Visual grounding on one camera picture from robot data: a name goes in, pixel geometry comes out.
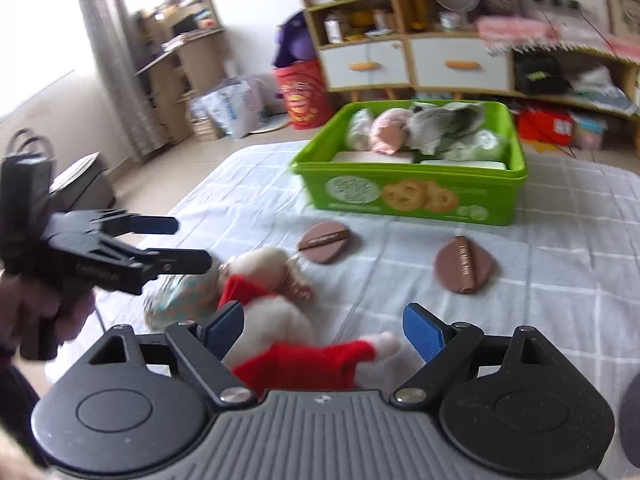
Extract beige bunny doll blue dress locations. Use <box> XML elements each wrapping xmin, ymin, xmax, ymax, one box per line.
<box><xmin>144</xmin><ymin>247</ymin><xmax>314</xmax><ymax>330</ymax></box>

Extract white santa plush toy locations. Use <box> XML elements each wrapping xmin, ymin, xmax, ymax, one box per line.
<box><xmin>222</xmin><ymin>295</ymin><xmax>401</xmax><ymax>396</ymax></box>

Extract brown powder puff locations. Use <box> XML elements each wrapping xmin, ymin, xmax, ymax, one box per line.
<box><xmin>297</xmin><ymin>220</ymin><xmax>352</xmax><ymax>264</ymax></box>
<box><xmin>434</xmin><ymin>236</ymin><xmax>497</xmax><ymax>295</ymax></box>

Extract grey green cloth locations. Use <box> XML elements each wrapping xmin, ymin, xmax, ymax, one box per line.
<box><xmin>405</xmin><ymin>102</ymin><xmax>508</xmax><ymax>162</ymax></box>

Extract person left hand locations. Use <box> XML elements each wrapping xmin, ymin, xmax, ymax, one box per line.
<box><xmin>1</xmin><ymin>272</ymin><xmax>96</xmax><ymax>353</ymax></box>

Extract green plastic cookie box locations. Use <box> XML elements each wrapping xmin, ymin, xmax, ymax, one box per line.
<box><xmin>290</xmin><ymin>100</ymin><xmax>527</xmax><ymax>226</ymax></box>

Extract grey checked table cloth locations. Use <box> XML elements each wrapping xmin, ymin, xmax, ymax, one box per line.
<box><xmin>44</xmin><ymin>140</ymin><xmax>640</xmax><ymax>476</ymax></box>

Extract white paper shopping bag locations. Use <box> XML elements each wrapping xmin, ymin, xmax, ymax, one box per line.
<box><xmin>189</xmin><ymin>76</ymin><xmax>267</xmax><ymax>140</ymax></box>

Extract wooden bookshelf desk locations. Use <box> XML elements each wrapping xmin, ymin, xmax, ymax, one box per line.
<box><xmin>137</xmin><ymin>0</ymin><xmax>226</xmax><ymax>144</ymax></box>

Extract red printed bucket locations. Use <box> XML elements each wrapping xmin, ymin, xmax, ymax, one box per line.
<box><xmin>274</xmin><ymin>60</ymin><xmax>333</xmax><ymax>130</ymax></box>

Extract red box under cabinet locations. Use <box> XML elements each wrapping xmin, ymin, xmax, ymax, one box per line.
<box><xmin>516</xmin><ymin>107</ymin><xmax>574</xmax><ymax>148</ymax></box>

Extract clear plastic storage box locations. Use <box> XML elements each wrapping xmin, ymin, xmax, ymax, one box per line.
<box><xmin>570</xmin><ymin>114</ymin><xmax>608</xmax><ymax>151</ymax></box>

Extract black bag on shelf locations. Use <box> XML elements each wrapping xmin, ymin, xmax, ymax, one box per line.
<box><xmin>514</xmin><ymin>53</ymin><xmax>567</xmax><ymax>96</ymax></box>

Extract wooden cabinet white drawers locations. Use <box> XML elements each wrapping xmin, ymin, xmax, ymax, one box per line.
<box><xmin>303</xmin><ymin>0</ymin><xmax>639</xmax><ymax>117</ymax></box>

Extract pink fringed cloth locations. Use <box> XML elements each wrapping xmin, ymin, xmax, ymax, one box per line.
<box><xmin>475</xmin><ymin>16</ymin><xmax>639</xmax><ymax>64</ymax></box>

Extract framed cartoon picture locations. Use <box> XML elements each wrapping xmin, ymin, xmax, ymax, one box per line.
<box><xmin>606</xmin><ymin>0</ymin><xmax>640</xmax><ymax>44</ymax></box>

